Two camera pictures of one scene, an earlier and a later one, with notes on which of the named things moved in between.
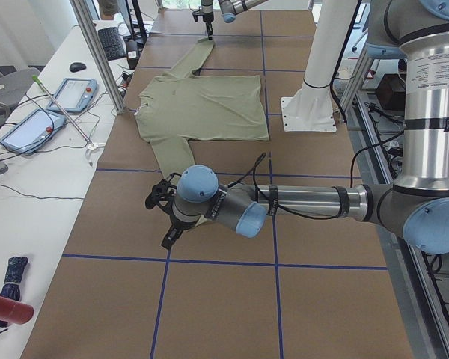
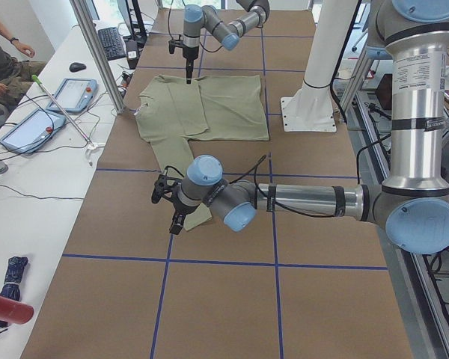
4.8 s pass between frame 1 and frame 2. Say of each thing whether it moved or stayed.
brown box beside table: stayed
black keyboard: stayed
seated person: moved
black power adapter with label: stayed
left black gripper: moved
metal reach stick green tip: stayed
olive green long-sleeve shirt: stayed
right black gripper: moved
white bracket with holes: stayed
